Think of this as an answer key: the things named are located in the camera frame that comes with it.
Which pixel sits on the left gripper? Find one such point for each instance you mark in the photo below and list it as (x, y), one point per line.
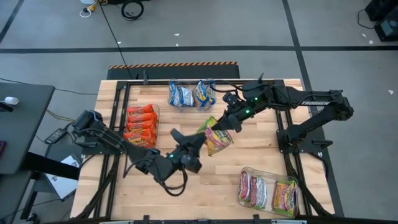
(188, 149)

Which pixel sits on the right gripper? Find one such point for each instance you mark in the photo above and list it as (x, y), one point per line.
(236, 115)

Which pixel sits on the silver red packet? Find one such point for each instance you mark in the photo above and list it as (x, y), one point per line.
(258, 193)

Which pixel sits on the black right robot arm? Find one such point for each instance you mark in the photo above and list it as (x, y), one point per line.
(311, 101)

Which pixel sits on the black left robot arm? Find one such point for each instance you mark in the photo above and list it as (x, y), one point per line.
(133, 154)

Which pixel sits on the clear plastic bin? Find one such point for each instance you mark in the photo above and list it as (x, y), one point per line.
(269, 183)
(194, 107)
(146, 152)

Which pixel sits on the black mat with hazard stripe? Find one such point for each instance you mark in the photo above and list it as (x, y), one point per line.
(155, 72)

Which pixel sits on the white light bar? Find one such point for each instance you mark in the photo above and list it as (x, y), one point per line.
(289, 221)
(116, 222)

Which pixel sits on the black power adapter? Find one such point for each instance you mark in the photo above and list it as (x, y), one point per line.
(56, 135)

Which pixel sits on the white printed box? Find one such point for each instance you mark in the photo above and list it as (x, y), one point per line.
(62, 183)

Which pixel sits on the dark grey desk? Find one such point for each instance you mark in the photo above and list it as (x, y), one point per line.
(21, 130)

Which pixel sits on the black equipment case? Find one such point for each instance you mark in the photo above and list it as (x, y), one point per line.
(388, 29)
(382, 9)

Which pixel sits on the dark red item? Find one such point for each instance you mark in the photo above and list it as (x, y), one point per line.
(1, 148)

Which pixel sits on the black metal table frame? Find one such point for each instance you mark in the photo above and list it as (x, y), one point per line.
(155, 82)

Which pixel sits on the black desk leg frame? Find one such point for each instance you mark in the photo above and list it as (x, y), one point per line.
(49, 165)

